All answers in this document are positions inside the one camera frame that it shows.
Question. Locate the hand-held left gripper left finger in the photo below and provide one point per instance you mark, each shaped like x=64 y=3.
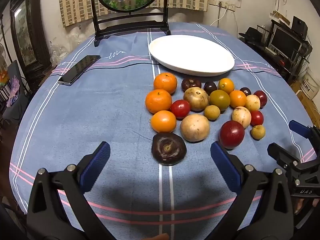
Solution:
x=96 y=165

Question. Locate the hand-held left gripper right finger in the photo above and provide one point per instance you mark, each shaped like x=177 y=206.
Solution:
x=225 y=165

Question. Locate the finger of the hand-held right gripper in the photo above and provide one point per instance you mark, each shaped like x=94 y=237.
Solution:
x=280 y=153
x=298 y=128

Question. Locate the small tan longan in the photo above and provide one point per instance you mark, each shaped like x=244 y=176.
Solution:
x=212 y=112
x=258 y=131

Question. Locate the large red plum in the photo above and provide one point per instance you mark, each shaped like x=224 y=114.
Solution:
x=231 y=134

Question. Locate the red cherry tomato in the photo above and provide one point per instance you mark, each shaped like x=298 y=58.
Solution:
x=180 y=108
x=257 y=118

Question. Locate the dark red plum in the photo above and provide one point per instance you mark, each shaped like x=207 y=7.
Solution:
x=261 y=98

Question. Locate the large tan passion fruit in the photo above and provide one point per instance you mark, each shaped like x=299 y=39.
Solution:
x=195 y=127

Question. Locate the wrinkled dark passion fruit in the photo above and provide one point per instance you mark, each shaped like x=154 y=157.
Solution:
x=169 y=148

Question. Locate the green yellow citrus fruit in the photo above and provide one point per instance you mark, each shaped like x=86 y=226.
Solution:
x=219 y=100

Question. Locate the small orange tangerine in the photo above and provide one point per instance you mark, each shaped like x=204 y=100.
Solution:
x=237 y=99

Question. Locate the white oval plate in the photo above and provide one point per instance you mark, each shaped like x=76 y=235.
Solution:
x=190 y=55

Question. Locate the person's right hand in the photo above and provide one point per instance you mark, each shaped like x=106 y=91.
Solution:
x=298 y=205

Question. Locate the person's left hand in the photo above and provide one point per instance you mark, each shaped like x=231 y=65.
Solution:
x=157 y=237

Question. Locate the white bucket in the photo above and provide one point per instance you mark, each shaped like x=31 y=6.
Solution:
x=310 y=85

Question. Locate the blue plaid tablecloth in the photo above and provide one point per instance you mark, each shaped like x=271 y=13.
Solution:
x=100 y=117

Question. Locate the small dark purple fruit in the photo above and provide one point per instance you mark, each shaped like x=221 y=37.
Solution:
x=245 y=91
x=210 y=87

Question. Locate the black computer desk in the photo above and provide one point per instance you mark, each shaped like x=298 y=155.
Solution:
x=275 y=62

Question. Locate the yellow orange citrus fruit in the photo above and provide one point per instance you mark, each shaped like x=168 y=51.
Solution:
x=226 y=85

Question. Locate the computer monitor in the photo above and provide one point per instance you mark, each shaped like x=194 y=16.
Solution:
x=285 y=42

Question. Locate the dark purple passion fruit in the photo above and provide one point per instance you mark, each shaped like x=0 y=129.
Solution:
x=191 y=83

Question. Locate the black smartphone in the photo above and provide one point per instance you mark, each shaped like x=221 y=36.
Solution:
x=78 y=70

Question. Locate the black speaker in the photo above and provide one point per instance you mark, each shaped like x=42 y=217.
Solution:
x=300 y=25

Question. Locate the black hat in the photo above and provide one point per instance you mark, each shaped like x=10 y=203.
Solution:
x=251 y=33

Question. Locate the purple cloth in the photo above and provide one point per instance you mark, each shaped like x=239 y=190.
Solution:
x=13 y=90

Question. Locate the dark wood framed painting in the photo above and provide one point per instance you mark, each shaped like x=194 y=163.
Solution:
x=23 y=30

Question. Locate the beige checked curtain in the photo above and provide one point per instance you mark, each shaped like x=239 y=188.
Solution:
x=72 y=5

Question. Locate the white wall outlet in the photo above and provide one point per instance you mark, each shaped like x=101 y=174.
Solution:
x=212 y=1

